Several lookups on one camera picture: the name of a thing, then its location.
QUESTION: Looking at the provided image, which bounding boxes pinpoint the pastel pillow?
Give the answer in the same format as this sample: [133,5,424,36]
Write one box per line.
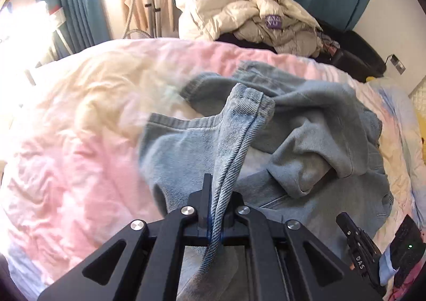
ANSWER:
[364,76,426,208]

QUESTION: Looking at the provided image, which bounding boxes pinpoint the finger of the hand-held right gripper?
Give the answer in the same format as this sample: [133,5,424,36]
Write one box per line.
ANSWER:
[335,212,367,246]

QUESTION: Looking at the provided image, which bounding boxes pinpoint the blue denim jeans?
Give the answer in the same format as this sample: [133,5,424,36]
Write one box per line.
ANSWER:
[138,61,391,301]

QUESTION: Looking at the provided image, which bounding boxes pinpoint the white cloth wrap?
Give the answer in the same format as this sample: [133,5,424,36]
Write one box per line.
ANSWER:
[379,248,400,286]

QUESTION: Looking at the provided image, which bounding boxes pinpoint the black armchair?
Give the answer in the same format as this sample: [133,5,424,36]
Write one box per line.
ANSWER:
[213,20,387,82]

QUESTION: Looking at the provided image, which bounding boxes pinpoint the grey wall socket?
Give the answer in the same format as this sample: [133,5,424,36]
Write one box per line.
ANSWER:
[386,54,407,74]

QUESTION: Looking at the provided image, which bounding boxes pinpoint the pastel pink duvet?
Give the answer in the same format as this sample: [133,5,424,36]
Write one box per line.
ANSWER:
[0,38,426,301]

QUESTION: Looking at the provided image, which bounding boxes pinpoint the grey down jacket purple label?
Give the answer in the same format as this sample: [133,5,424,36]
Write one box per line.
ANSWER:
[233,13,325,55]

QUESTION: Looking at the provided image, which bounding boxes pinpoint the white down jacket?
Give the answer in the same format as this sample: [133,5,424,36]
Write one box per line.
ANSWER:
[175,0,322,43]

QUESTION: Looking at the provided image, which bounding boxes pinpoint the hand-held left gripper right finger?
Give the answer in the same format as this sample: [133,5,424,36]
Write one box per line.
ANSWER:
[213,191,383,301]

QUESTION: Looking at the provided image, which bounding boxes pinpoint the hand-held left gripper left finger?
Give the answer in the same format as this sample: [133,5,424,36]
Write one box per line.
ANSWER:
[37,174,214,301]

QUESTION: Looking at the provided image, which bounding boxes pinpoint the narrow blue curtain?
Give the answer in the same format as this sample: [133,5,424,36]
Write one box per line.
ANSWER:
[35,0,112,55]

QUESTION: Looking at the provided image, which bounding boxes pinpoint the white quilted headboard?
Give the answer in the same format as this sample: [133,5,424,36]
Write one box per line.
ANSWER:
[409,78,426,112]

